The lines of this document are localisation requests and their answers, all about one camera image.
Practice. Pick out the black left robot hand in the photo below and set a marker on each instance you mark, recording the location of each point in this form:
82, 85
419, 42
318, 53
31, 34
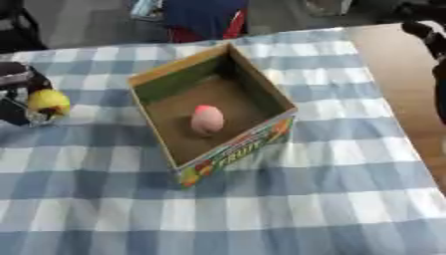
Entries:
14, 79

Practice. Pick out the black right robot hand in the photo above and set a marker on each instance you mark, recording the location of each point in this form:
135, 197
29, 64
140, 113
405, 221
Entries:
436, 43

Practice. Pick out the yellow toy fruit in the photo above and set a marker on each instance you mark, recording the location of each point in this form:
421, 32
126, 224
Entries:
47, 100

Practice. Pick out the tan cardboard box printed front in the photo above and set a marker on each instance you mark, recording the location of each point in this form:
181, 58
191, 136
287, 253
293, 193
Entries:
174, 79

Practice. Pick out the black chair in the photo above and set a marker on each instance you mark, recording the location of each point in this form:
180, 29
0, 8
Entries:
17, 26

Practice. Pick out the pink toy peach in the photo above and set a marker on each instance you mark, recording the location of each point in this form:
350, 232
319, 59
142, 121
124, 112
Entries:
207, 120

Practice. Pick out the person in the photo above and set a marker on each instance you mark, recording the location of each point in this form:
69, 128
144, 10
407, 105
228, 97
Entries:
203, 16

